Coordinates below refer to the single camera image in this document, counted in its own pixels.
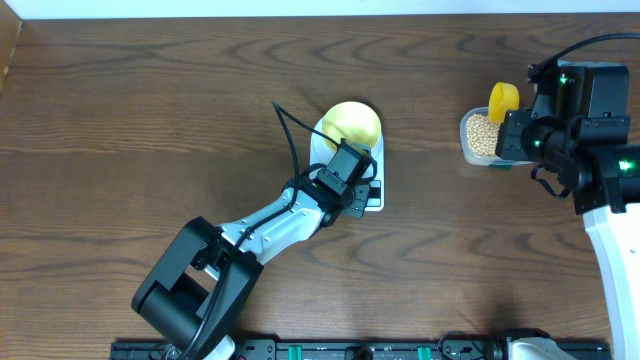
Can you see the white digital kitchen scale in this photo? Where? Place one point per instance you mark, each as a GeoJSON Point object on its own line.
{"type": "Point", "coordinates": [322, 153]}

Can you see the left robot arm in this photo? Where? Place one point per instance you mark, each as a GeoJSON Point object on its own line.
{"type": "Point", "coordinates": [196, 290]}

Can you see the yellow bowl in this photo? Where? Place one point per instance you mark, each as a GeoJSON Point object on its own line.
{"type": "Point", "coordinates": [354, 121]}

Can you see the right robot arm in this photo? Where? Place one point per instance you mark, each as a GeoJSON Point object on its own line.
{"type": "Point", "coordinates": [578, 129]}

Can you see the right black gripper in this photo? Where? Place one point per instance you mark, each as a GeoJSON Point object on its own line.
{"type": "Point", "coordinates": [508, 145]}

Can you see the soybeans in container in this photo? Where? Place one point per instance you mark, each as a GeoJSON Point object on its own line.
{"type": "Point", "coordinates": [482, 135]}

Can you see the yellow measuring scoop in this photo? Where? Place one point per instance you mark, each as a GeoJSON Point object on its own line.
{"type": "Point", "coordinates": [503, 98]}

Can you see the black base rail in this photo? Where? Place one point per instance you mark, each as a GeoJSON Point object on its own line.
{"type": "Point", "coordinates": [519, 343]}

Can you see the clear plastic container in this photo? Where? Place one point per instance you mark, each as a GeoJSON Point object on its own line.
{"type": "Point", "coordinates": [474, 159]}

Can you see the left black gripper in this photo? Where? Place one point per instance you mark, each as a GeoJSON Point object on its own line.
{"type": "Point", "coordinates": [357, 192]}

